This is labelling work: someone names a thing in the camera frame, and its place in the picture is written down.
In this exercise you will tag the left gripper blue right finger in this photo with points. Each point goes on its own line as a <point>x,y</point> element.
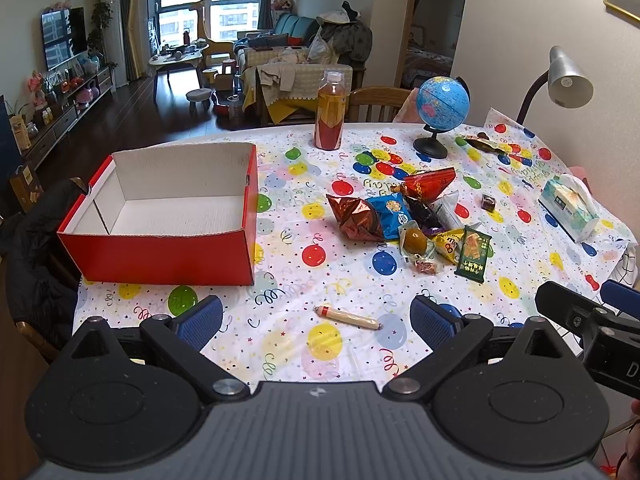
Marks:
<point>455,342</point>

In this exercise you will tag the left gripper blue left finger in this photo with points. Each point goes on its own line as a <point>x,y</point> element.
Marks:
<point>175,344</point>

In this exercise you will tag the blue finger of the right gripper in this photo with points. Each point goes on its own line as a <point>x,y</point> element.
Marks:
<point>568,309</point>
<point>621,297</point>

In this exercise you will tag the green cracker packet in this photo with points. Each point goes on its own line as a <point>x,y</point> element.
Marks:
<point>473,255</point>

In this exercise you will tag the yellow snack packet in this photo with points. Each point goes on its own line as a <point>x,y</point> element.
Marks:
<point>448,244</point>

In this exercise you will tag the sausage stick snack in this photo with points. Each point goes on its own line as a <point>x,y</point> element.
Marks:
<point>348,318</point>

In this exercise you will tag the white snack bag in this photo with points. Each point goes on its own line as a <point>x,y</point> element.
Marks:
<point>444,209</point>

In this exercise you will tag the blue cookie packet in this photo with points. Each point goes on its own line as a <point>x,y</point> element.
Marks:
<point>391,212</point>

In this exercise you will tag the small dark candy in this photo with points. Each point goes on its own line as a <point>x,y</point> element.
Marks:
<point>487,203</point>

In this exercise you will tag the brown foil snack bag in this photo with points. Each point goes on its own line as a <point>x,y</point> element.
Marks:
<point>356,218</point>

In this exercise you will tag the red yellow snack bag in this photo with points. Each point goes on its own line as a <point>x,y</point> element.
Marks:
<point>426,186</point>

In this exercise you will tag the clear orange snack packet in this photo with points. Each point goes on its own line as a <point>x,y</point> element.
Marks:
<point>425,264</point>

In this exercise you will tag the black snack packet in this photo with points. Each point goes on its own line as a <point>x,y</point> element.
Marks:
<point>423,215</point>

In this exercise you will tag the person's right hand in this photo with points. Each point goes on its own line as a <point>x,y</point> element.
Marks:
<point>629,467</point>

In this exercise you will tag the clear egg snack packet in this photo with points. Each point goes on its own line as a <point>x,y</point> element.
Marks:
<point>414,244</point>

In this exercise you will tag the tissue pack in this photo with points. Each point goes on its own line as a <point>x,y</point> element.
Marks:
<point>569,201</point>

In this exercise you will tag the balloon pattern tablecloth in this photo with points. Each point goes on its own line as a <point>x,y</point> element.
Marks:
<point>269,330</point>

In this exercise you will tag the red cardboard box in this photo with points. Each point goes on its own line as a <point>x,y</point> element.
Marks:
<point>171,214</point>

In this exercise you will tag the black jacket on chair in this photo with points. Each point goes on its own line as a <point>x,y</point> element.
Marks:
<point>42,281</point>

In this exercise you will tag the dark wrapper near lamp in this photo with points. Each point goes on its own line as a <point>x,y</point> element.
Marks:
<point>483,144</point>

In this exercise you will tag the brown paper bag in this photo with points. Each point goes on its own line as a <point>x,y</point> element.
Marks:
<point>26,186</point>

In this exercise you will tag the silver desk lamp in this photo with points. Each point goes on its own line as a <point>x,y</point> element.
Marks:
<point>565,81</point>

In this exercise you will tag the blue desk globe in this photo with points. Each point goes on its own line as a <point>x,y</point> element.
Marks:
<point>443,104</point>

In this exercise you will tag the wooden chair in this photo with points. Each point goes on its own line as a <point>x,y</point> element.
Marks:
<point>375,104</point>

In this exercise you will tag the small grey stool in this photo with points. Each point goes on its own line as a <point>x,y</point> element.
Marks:
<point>197,98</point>

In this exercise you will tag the dark tv cabinet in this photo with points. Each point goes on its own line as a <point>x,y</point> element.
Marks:
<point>74,106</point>

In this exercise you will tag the orange drink bottle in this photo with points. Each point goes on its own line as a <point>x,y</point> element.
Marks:
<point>331,109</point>

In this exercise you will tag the sofa with cream cover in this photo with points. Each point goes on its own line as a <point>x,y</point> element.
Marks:
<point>281,69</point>

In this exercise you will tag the round coffee table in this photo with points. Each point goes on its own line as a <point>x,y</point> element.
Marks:
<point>190,58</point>

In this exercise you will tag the pile of dark clothes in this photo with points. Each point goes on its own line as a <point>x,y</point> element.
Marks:
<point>345,33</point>

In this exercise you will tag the wall television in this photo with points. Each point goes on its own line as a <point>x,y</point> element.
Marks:
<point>63,35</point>

